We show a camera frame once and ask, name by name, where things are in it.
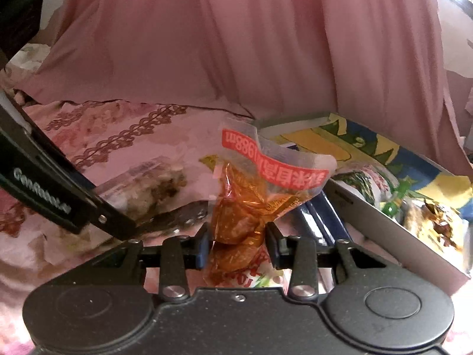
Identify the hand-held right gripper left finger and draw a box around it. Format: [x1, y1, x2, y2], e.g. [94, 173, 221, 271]
[90, 225, 214, 302]

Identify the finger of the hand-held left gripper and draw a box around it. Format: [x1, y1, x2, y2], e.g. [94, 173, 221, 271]
[138, 205, 209, 232]
[76, 191, 140, 240]

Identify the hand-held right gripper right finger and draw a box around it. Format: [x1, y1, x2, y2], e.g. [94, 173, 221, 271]
[265, 222, 388, 299]

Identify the clear mixed nut packet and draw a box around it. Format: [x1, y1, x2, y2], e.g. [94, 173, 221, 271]
[63, 157, 211, 245]

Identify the clear orange snack packet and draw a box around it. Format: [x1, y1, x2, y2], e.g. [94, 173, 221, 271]
[201, 116, 337, 289]

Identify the dark blue stick packet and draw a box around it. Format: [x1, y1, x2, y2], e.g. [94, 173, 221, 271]
[296, 188, 351, 248]

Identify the yellow biscuit packet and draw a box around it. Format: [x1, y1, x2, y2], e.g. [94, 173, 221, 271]
[200, 155, 222, 171]

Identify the dragon print cardboard box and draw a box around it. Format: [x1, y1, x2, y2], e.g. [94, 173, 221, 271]
[255, 113, 473, 296]

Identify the green white snack bag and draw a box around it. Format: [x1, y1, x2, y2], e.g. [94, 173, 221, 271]
[333, 166, 407, 215]

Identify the gold brown snack packet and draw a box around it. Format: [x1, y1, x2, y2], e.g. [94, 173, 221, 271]
[403, 196, 468, 252]

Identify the floral bed sheet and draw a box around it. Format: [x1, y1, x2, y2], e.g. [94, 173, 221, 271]
[0, 42, 473, 355]

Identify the dark textured object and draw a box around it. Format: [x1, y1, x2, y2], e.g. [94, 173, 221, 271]
[0, 0, 45, 69]

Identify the pink curtain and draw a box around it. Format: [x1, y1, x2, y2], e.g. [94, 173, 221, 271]
[35, 0, 466, 159]

